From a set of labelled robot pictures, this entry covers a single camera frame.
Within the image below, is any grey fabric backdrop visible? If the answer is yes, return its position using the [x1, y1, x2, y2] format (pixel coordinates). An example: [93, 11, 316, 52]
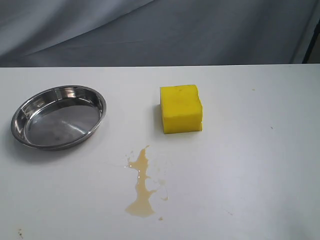
[0, 0, 320, 67]

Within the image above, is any yellow sponge block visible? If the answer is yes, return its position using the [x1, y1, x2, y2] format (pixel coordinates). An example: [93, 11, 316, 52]
[160, 84, 203, 134]

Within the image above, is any black stand pole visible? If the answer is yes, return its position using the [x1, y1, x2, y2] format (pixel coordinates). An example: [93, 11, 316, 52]
[301, 22, 320, 64]

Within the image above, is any round stainless steel dish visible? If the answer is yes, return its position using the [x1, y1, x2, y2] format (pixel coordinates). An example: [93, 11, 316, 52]
[10, 85, 107, 151]

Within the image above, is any brown liquid spill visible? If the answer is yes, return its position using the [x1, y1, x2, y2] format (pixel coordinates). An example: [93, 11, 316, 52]
[125, 145, 169, 218]

